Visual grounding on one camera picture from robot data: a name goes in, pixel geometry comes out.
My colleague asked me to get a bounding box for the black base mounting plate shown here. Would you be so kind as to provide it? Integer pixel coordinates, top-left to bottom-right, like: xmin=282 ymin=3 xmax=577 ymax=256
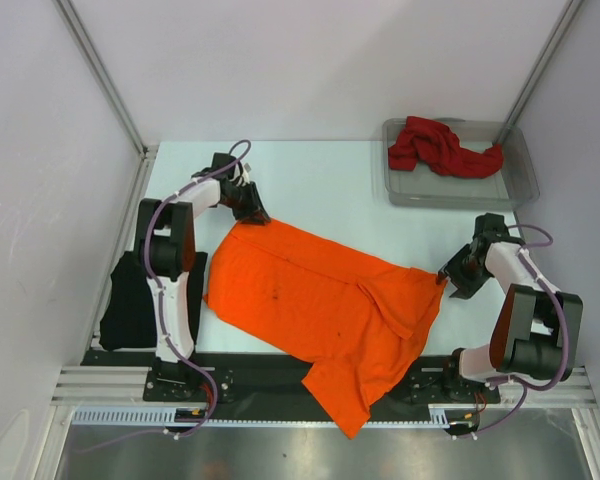
xmin=82 ymin=350 xmax=501 ymax=427

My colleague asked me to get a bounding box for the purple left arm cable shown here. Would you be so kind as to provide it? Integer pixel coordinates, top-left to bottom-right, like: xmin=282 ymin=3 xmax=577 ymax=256
xmin=144 ymin=139 xmax=254 ymax=361

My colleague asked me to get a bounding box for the red t-shirt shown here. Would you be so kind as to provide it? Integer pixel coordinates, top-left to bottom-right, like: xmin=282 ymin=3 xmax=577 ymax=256
xmin=387 ymin=116 xmax=504 ymax=179

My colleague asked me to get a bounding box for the folded black t-shirt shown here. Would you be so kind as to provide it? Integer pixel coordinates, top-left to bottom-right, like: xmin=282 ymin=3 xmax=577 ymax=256
xmin=100 ymin=251 xmax=208 ymax=351

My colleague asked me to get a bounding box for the clear plastic bin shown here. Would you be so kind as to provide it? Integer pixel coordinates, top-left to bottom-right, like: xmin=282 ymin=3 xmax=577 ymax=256
xmin=382 ymin=116 xmax=539 ymax=211

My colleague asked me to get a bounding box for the orange t-shirt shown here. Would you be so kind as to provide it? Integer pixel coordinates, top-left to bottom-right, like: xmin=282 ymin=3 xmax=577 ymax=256
xmin=205 ymin=220 xmax=445 ymax=439

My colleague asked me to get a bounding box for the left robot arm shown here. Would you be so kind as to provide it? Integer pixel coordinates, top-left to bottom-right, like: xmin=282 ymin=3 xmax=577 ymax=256
xmin=134 ymin=149 xmax=271 ymax=365

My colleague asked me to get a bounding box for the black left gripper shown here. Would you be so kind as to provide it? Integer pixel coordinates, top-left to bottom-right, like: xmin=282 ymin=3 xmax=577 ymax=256
xmin=220 ymin=181 xmax=269 ymax=226

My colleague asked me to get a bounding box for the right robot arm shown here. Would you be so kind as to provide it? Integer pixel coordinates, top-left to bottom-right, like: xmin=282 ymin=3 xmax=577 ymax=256
xmin=436 ymin=213 xmax=583 ymax=401

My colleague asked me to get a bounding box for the left aluminium corner post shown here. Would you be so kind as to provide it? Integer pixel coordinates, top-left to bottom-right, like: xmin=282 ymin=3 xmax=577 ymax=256
xmin=52 ymin=0 xmax=149 ymax=156

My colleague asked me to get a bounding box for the right aluminium corner post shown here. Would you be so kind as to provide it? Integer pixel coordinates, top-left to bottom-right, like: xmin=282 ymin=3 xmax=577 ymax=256
xmin=495 ymin=0 xmax=586 ymax=143

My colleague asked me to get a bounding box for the aluminium corner post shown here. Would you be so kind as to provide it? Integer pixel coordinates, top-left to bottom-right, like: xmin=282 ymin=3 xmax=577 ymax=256
xmin=495 ymin=0 xmax=586 ymax=143
xmin=52 ymin=0 xmax=149 ymax=156

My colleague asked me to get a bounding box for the white slotted cable duct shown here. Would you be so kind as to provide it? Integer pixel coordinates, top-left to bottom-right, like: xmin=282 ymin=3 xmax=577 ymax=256
xmin=72 ymin=406 xmax=476 ymax=430

